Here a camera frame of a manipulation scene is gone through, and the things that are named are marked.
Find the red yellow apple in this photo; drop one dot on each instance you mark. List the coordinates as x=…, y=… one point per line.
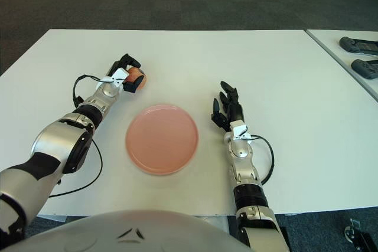
x=133, y=73

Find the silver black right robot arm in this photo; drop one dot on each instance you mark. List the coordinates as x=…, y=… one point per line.
x=242, y=153

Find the silver robot torso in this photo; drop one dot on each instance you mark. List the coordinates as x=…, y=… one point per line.
x=133, y=231

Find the pink round plate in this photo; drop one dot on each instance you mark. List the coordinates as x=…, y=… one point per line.
x=162, y=140

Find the black caster wheel stand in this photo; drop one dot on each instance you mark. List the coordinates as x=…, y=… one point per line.
x=358, y=234

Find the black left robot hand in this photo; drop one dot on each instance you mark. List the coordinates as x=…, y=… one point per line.
x=132, y=86

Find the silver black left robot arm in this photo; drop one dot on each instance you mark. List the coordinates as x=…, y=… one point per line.
x=56, y=142

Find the white neighbouring table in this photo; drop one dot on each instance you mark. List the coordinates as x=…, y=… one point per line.
x=333, y=52

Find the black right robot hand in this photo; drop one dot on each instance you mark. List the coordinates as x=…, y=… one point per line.
x=233, y=110

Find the grey handheld controller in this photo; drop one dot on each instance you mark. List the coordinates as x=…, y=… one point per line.
x=364, y=69
x=355, y=45

